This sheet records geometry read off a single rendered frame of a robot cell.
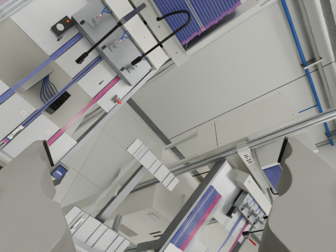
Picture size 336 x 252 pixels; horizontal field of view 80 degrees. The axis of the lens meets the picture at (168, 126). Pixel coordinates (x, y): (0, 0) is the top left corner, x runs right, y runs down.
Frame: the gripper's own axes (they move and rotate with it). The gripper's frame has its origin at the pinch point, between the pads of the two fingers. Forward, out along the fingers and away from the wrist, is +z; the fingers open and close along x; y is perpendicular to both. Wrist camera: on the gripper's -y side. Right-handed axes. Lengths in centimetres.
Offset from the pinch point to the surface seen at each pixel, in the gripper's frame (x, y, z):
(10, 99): -57, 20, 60
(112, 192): -26, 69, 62
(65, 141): -42, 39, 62
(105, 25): -23, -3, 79
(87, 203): -41, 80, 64
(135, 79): -13, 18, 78
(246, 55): 95, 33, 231
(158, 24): -3, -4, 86
